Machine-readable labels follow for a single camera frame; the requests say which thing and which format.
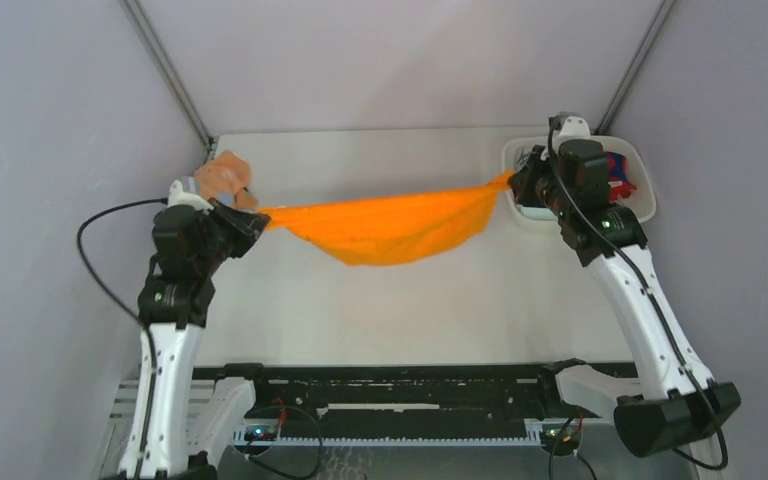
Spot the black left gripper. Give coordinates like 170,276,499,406
196,197,270,271

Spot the orange towel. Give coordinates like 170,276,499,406
260,170,513,266

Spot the light mint green towel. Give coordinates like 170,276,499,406
515,204,557,222

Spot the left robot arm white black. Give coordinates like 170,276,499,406
115,199,273,479

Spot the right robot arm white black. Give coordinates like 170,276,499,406
508,139,741,470

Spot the red blue rolled towel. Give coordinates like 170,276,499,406
606,151,637,202

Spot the white patterned rolled towel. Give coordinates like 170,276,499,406
514,147,532,173

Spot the peach patterned towel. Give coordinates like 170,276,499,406
193,150,258,210

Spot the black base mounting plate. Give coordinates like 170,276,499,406
191,362,624,441

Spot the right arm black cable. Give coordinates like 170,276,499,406
546,115,730,473

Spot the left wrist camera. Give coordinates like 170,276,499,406
166,176,213,211

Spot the right corner aluminium post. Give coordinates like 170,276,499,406
595,0,679,135

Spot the corner aluminium post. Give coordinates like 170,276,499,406
118,0,214,152
595,0,679,135

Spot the left corner aluminium post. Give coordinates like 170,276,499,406
118,0,214,152

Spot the white slotted cable duct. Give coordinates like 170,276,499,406
231,423,544,447

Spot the aluminium frame rail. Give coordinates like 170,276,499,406
109,379,215,425

